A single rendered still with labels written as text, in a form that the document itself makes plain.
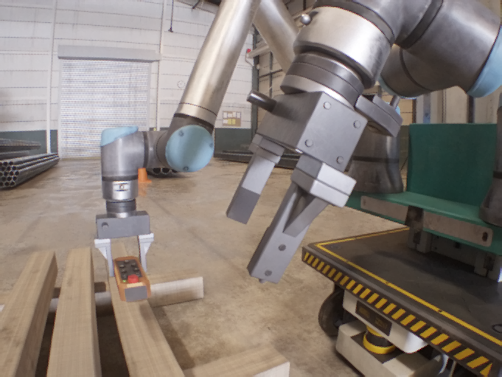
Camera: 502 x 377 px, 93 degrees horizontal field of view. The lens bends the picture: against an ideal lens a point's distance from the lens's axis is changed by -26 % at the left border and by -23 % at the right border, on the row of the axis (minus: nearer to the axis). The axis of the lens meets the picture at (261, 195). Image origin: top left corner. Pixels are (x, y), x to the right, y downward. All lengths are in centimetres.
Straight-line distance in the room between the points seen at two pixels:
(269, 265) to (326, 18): 22
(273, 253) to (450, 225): 52
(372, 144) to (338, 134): 65
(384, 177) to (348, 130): 64
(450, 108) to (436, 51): 66
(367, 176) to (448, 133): 27
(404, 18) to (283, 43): 63
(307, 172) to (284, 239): 6
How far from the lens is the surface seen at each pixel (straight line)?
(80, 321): 85
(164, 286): 122
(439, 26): 33
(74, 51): 1624
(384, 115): 30
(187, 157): 57
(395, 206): 80
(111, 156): 69
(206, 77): 61
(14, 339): 85
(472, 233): 68
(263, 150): 35
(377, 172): 88
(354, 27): 28
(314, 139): 23
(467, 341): 60
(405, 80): 44
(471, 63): 35
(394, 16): 31
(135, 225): 74
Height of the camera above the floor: 63
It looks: 10 degrees down
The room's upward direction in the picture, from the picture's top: 1 degrees clockwise
